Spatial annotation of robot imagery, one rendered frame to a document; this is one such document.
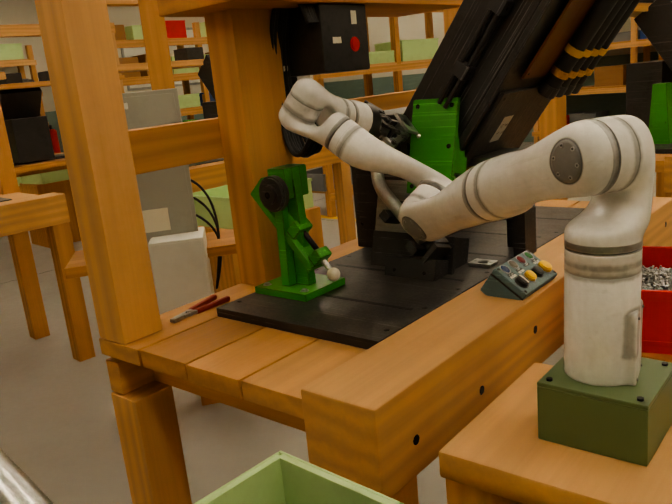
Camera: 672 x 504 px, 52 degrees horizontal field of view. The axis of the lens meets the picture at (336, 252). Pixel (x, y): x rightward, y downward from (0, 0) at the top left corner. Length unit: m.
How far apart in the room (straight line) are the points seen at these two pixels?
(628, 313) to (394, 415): 0.34
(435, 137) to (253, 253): 0.49
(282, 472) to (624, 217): 0.50
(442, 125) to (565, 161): 0.71
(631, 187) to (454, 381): 0.42
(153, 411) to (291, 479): 0.75
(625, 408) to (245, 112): 1.00
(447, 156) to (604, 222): 0.68
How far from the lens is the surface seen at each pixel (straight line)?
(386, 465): 1.01
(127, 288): 1.37
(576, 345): 0.93
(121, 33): 9.03
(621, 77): 10.52
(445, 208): 1.10
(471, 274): 1.51
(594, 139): 0.84
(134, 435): 1.49
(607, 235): 0.87
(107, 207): 1.33
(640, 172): 0.88
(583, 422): 0.94
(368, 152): 1.24
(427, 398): 1.06
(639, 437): 0.92
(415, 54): 7.81
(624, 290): 0.90
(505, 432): 0.99
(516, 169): 0.94
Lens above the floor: 1.34
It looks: 14 degrees down
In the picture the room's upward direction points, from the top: 6 degrees counter-clockwise
